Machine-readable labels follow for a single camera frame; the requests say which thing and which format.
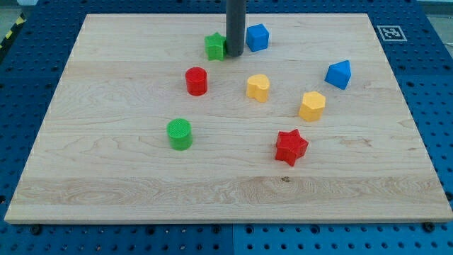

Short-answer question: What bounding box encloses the green cylinder block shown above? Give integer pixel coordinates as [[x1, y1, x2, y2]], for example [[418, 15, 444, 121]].
[[166, 118, 193, 151]]

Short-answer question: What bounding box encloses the yellow heart block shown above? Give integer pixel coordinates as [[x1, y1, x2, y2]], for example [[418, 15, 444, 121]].
[[246, 74, 270, 103]]

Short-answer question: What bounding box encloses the red cylinder block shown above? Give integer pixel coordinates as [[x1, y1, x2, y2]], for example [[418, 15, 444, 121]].
[[185, 67, 207, 96]]

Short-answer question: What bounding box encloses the red star block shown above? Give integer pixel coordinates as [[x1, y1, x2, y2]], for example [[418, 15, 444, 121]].
[[275, 129, 309, 166]]

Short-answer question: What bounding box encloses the light wooden board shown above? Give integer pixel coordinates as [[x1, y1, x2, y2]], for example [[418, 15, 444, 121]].
[[5, 13, 452, 225]]

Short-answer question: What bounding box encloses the green star block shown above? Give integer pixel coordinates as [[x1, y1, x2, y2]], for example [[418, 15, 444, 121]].
[[205, 33, 226, 61]]

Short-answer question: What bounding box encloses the yellow hexagon block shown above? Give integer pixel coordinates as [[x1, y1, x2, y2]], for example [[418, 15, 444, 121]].
[[299, 91, 326, 122]]

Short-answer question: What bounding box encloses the blue cube block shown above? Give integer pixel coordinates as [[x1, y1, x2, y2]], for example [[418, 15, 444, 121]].
[[246, 23, 270, 52]]

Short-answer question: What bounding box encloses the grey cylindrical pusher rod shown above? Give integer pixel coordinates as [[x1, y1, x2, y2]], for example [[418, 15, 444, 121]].
[[226, 0, 246, 57]]

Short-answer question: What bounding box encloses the blue triangular prism block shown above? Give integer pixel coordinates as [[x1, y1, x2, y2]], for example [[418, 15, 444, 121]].
[[324, 60, 351, 90]]

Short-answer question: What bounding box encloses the white fiducial marker tag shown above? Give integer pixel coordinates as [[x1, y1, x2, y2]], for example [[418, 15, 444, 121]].
[[377, 25, 407, 42]]

